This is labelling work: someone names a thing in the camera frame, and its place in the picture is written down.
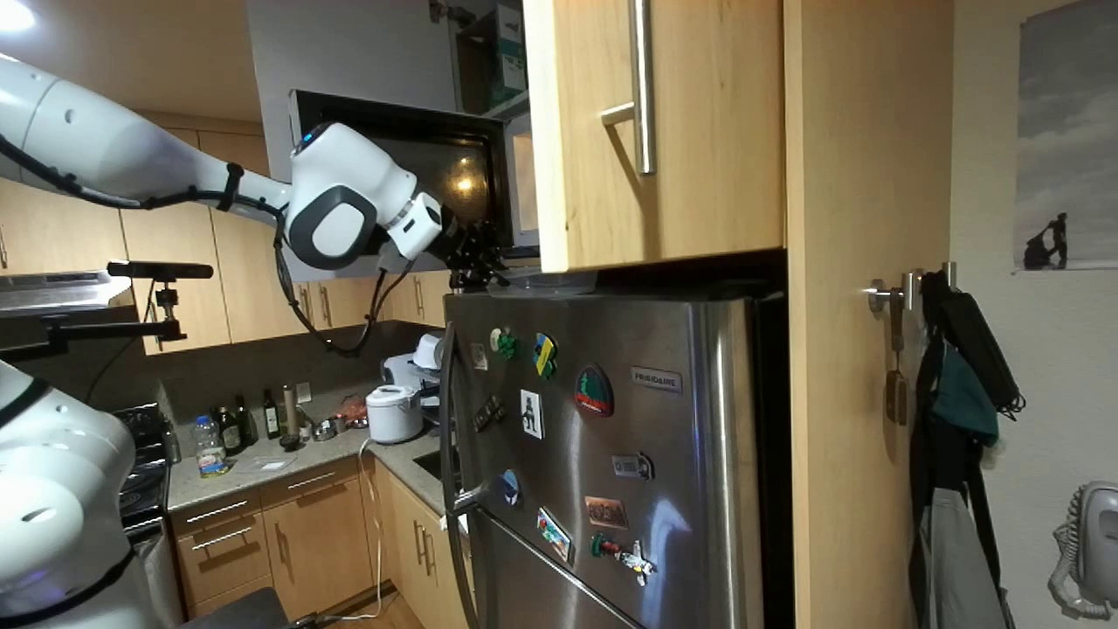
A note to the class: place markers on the wooden lower kitchen cabinets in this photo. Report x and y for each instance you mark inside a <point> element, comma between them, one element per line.
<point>317,536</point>

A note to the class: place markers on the stainless steel fridge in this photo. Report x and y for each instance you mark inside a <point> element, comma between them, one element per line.
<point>676,467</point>

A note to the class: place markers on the white kitchen appliance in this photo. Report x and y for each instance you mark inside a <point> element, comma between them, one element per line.
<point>419,360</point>

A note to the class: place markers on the grey range hood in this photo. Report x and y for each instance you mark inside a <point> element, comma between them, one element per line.
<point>58,295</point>

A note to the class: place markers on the green round magnet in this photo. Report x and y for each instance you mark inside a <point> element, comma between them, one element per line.
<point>504,342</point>

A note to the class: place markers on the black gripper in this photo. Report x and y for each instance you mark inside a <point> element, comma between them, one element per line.
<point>474,249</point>

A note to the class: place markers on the wooden upper kitchen cabinets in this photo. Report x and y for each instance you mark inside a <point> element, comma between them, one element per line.
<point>251,291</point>

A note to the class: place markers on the white kettle on counter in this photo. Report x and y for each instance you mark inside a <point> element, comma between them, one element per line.
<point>393,416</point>

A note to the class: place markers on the ceiling light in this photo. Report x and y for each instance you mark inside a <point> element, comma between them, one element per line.
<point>11,14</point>

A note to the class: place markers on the dark oblong magnet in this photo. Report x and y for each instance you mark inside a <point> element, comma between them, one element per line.
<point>634,467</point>

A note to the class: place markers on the clear bottle blue label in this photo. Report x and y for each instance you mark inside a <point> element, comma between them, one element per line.
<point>211,450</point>

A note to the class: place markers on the dark glass bottle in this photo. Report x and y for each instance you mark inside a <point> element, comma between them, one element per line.
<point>246,421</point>
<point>228,431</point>

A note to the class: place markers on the black camera on stand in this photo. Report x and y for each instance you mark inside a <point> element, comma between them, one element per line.
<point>164,301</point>

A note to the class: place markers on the teal hanging garment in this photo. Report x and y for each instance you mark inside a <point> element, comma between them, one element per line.
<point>967,396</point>

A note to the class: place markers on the wooden cabinet door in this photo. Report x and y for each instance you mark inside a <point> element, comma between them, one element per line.
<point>699,141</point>

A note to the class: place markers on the white wall phone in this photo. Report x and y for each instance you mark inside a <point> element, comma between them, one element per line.
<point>1095,547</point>

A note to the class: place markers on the black microwave oven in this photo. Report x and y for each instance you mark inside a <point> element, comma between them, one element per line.
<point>465,150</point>

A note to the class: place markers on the red green triangle magnet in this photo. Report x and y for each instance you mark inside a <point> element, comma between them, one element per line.
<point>592,391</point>

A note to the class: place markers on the tall grey bottle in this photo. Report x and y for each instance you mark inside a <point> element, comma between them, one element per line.
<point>293,421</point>

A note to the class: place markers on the white card magnet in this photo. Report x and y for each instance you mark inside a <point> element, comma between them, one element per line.
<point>532,414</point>

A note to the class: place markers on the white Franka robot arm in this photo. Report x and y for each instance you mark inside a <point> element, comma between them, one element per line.
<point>352,175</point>

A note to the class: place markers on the photo magnet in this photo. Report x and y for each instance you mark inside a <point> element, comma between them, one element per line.
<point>552,536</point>

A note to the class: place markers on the grey hanging garment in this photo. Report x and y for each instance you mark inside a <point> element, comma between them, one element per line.
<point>963,571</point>

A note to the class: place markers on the black hanging jacket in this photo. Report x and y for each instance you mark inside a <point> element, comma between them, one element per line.
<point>973,337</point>

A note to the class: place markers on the red countertop item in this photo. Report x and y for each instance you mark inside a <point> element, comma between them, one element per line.
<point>352,414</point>

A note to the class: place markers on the white square magnet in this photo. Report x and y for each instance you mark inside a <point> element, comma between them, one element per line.
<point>480,359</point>

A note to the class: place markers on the green white box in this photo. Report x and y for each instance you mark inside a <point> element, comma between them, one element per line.
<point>511,52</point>

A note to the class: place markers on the small dark bottle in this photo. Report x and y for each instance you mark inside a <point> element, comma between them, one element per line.
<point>270,416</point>

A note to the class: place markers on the white figure magnet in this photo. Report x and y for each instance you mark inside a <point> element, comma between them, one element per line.
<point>641,563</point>

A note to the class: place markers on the wooden kitchen cabinets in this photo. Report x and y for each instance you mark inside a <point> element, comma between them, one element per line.
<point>317,536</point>
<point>251,291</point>

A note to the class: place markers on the dark small magnet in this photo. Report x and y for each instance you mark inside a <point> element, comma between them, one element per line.
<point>490,414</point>

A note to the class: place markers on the yellow blue magnet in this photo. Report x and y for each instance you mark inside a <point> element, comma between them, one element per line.
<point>548,354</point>

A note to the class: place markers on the red orange magnet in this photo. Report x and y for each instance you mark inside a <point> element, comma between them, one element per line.
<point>607,511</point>

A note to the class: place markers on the black stove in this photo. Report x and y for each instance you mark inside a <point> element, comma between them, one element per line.
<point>153,454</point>

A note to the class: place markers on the grey wall picture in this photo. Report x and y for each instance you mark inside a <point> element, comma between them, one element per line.
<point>1072,127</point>

